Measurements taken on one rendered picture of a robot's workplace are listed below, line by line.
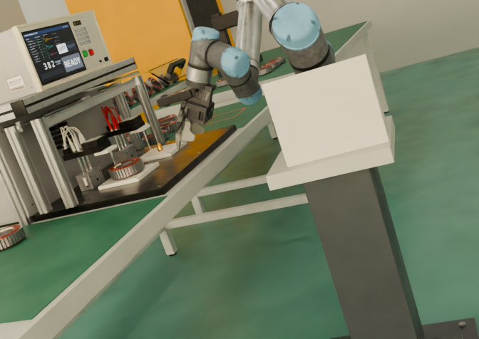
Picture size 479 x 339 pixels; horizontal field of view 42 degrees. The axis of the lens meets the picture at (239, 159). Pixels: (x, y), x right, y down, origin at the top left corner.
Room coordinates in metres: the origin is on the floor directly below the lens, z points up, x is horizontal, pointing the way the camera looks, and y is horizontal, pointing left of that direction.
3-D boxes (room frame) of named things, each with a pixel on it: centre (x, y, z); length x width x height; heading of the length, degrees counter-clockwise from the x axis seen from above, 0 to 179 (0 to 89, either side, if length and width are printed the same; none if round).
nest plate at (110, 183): (1.95, 0.35, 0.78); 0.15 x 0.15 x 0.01; 66
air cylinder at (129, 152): (2.23, 0.39, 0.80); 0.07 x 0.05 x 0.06; 156
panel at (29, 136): (2.16, 0.54, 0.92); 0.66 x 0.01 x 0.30; 156
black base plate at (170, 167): (2.06, 0.32, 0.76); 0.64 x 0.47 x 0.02; 156
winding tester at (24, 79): (2.20, 0.59, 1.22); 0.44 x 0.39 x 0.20; 156
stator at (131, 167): (1.95, 0.35, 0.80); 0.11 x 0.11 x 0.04
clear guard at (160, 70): (2.22, 0.24, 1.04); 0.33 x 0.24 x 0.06; 66
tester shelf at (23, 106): (2.18, 0.60, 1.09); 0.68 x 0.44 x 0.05; 156
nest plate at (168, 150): (2.17, 0.25, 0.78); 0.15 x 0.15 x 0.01; 66
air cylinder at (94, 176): (2.00, 0.48, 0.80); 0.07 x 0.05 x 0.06; 156
